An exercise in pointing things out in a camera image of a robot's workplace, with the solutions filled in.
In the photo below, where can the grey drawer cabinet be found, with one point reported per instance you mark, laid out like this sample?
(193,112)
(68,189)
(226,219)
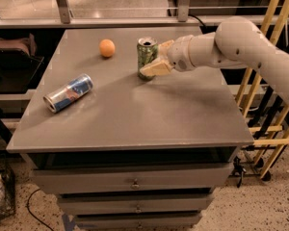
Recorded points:
(180,119)

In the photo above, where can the dark chair with cushion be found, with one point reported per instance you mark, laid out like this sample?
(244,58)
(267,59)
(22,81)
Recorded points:
(20,66)

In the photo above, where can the blue silver energy drink can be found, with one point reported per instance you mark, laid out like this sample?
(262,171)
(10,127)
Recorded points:
(68,94)

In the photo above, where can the orange fruit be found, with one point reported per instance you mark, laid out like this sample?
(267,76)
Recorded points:
(107,48)

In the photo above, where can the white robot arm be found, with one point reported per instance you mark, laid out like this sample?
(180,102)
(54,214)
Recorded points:
(236,43)

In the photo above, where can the yellow wooden frame rack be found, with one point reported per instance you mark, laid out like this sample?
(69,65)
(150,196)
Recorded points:
(269,146)

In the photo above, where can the top grey drawer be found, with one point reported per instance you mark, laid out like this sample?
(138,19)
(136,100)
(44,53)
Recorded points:
(129,179)

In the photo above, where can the green soda can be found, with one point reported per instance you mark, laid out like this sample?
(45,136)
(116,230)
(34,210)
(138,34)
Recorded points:
(147,49)

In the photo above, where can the middle grey drawer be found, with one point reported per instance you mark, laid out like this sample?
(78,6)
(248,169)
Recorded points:
(135,204)

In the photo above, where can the grey drawer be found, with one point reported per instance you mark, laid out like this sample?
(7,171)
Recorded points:
(135,204)
(138,221)
(129,179)

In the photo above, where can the black wire basket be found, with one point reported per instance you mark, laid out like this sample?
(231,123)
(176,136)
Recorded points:
(7,191)

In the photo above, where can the bottom grey drawer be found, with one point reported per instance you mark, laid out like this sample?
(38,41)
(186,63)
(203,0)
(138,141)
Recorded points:
(138,221)

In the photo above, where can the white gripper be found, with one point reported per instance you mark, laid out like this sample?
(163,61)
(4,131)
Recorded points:
(179,56)

